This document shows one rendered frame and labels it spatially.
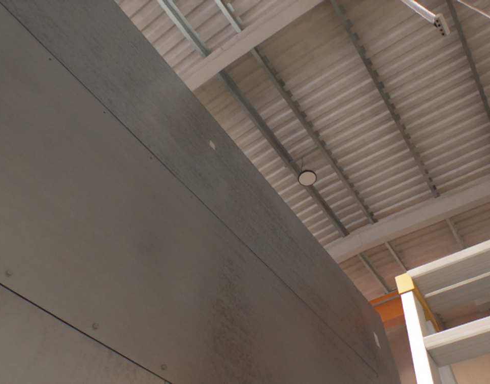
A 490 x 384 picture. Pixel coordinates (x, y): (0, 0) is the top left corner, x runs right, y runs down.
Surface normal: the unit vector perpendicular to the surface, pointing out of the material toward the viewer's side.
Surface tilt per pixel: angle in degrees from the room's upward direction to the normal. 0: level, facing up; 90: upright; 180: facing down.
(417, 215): 90
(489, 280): 180
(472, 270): 180
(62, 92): 90
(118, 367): 90
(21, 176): 90
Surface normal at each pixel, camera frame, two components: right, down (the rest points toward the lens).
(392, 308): -0.58, -0.64
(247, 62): -0.05, 0.65
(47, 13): 0.81, -0.45
